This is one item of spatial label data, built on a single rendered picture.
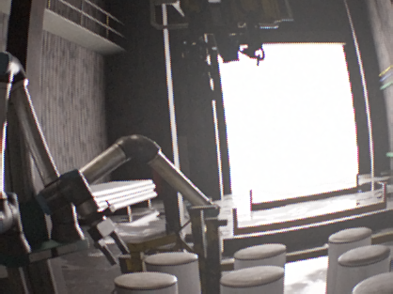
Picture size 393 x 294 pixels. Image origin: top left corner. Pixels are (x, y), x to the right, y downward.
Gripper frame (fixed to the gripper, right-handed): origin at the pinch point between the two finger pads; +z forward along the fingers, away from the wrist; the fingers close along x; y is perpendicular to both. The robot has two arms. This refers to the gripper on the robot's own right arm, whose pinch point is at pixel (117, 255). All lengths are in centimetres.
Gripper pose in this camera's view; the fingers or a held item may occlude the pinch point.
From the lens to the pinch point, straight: 161.1
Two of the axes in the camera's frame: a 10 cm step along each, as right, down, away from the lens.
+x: -2.0, 1.0, -9.7
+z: 5.0, 8.7, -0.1
